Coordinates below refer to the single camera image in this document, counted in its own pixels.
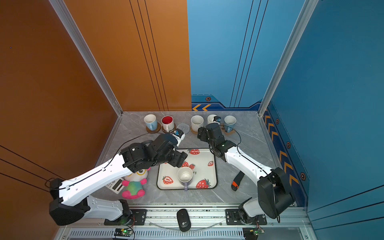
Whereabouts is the white mug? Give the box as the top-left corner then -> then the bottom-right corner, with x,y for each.
207,114 -> 216,124
191,115 -> 204,133

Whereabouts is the purple mug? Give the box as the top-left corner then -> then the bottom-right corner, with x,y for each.
177,167 -> 194,191

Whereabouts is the grey woven round coaster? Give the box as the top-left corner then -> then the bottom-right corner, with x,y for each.
177,123 -> 190,135

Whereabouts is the brown paw print coaster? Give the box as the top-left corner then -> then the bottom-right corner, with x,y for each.
221,125 -> 236,136

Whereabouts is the glossy brown round coaster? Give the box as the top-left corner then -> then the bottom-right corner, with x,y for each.
161,126 -> 177,134

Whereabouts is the red inside mug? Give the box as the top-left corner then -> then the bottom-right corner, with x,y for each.
161,116 -> 175,132

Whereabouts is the matte brown round coaster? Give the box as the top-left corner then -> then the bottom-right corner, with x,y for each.
146,123 -> 162,134

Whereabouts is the light blue mug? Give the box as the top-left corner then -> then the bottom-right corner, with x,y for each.
144,114 -> 158,132

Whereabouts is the tan rattan round coaster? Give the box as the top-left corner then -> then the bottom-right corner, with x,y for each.
190,127 -> 198,135

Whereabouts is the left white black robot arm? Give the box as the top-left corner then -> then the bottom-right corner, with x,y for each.
49,129 -> 188,226

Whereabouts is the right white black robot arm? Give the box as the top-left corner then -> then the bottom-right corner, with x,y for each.
197,123 -> 296,224

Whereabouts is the white strawberry tray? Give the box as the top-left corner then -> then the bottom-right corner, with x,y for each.
157,149 -> 218,190

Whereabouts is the pink panda plush toy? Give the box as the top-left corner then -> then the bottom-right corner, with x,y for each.
122,168 -> 151,200

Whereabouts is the black orange utility knife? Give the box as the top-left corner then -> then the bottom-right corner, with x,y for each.
231,171 -> 245,191

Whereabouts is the black computer mouse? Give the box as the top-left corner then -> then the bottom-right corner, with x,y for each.
177,209 -> 192,232

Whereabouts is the white calculator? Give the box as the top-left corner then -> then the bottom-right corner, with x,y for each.
106,178 -> 125,194

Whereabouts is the left green circuit board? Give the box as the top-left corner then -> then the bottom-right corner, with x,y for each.
113,228 -> 135,240

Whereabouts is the green circuit board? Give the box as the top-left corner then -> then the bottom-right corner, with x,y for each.
243,228 -> 265,240
113,228 -> 135,240

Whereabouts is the right green circuit board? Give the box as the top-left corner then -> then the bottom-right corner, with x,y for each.
243,228 -> 265,240

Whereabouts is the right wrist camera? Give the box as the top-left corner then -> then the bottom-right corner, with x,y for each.
212,116 -> 221,124

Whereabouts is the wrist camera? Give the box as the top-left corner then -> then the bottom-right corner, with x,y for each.
212,116 -> 221,124
173,129 -> 185,141

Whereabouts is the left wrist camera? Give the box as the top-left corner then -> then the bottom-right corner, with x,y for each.
173,129 -> 185,141

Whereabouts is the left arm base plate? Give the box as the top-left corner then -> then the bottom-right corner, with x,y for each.
104,209 -> 147,226

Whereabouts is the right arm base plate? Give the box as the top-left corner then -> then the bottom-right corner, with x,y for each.
225,209 -> 267,226

